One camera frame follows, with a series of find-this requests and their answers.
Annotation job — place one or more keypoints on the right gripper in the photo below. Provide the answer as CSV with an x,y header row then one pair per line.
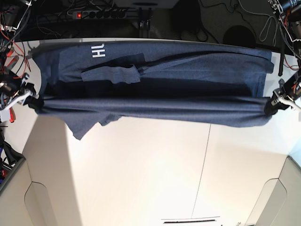
x,y
16,90

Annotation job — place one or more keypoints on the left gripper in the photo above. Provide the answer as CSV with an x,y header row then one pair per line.
x,y
284,97

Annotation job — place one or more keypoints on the blue grey t-shirt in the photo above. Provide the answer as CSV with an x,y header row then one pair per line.
x,y
89,83

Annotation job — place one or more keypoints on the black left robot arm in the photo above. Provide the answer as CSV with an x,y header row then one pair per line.
x,y
288,12

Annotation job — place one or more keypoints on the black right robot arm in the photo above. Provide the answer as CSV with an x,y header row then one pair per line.
x,y
14,16

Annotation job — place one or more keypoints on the red grey pliers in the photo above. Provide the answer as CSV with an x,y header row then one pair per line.
x,y
12,58

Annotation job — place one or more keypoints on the grey bin left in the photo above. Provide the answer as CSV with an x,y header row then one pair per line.
x,y
9,165

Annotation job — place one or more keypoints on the grey side panel right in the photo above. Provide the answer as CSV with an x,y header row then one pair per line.
x,y
279,203

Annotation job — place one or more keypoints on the black power strip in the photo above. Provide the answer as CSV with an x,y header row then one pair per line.
x,y
78,15

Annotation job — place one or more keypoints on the red handled wire cutters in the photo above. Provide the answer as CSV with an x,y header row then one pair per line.
x,y
12,115

